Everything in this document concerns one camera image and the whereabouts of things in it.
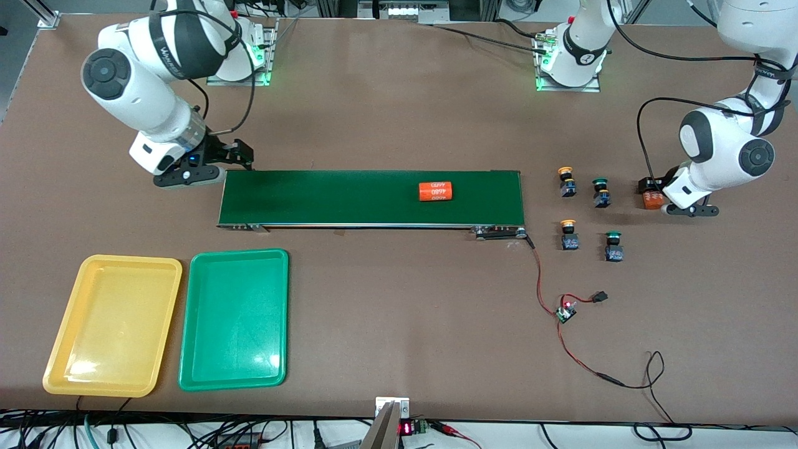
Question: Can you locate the black plug with red wire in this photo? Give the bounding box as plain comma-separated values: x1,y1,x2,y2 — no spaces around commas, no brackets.
561,291,609,306

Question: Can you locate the red clip lead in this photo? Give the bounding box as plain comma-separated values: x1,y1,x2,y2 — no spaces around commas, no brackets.
429,421,482,449

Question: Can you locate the aluminium corner profile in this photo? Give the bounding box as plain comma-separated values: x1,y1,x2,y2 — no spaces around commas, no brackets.
22,0,61,29

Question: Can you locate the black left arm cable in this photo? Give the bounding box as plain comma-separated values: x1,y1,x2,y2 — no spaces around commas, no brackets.
608,0,798,185

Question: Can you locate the long red black power wire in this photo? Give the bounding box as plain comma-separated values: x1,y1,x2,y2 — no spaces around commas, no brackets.
557,321,694,442

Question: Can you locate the yellow plastic tray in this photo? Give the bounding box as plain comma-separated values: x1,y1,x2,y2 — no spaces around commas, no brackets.
42,254,183,398

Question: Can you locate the green plastic tray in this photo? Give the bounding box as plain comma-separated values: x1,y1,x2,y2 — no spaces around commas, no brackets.
178,249,290,392

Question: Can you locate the grey metal camera bracket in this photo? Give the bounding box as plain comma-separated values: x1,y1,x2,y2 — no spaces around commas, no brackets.
360,397,411,449

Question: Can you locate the black cable on table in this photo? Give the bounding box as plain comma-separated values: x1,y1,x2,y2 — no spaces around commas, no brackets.
430,24,549,54

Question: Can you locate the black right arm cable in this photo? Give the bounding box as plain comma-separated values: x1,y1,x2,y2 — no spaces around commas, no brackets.
150,6,256,137

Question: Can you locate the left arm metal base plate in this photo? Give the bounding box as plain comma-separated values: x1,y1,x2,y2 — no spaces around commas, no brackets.
535,31,602,93

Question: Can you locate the red black conveyor wire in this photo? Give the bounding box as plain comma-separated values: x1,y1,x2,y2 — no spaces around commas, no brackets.
526,234,560,314

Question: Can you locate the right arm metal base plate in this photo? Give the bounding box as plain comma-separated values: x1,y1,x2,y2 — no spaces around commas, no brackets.
206,19,278,87

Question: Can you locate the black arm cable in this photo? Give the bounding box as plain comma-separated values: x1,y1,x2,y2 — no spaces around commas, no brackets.
608,0,798,185
150,6,256,137

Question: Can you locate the green conveyor belt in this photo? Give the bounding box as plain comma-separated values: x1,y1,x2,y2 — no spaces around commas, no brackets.
216,168,532,241

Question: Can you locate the aluminium frame with light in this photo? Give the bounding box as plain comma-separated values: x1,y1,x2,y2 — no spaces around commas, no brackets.
315,0,499,24

